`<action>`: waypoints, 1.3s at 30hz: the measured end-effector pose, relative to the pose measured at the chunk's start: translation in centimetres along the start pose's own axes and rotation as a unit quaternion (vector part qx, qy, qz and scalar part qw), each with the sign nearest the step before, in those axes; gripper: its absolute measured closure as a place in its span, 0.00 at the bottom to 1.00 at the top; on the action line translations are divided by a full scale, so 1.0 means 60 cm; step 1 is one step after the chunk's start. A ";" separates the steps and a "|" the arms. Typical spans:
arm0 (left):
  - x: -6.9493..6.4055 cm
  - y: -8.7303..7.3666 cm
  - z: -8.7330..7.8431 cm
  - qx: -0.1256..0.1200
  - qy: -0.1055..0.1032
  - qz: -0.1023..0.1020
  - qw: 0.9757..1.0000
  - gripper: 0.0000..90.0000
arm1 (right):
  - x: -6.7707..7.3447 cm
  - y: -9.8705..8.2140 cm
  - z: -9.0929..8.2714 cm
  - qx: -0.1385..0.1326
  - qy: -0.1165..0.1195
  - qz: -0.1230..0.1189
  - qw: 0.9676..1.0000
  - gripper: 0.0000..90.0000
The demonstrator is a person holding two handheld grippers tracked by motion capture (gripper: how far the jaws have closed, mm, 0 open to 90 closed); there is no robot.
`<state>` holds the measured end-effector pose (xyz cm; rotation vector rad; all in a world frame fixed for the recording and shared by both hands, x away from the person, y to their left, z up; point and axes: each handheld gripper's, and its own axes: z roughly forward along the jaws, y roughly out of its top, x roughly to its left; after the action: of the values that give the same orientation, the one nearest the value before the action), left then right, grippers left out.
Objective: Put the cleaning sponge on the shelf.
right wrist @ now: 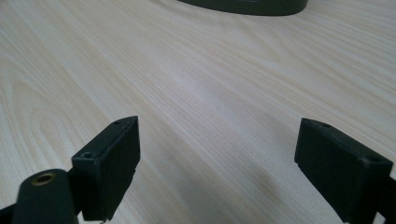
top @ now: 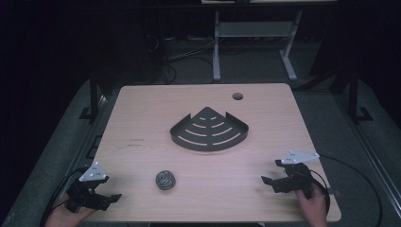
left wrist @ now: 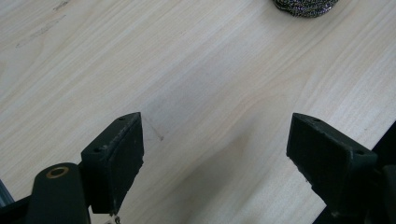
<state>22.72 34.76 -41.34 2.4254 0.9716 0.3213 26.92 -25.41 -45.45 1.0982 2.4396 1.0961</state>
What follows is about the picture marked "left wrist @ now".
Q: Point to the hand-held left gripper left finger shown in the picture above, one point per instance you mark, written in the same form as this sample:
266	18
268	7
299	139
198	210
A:
115	168

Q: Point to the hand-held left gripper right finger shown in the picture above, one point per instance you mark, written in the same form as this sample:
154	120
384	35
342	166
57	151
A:
327	161

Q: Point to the steel wool scouring ball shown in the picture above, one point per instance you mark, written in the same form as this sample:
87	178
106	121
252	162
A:
305	6

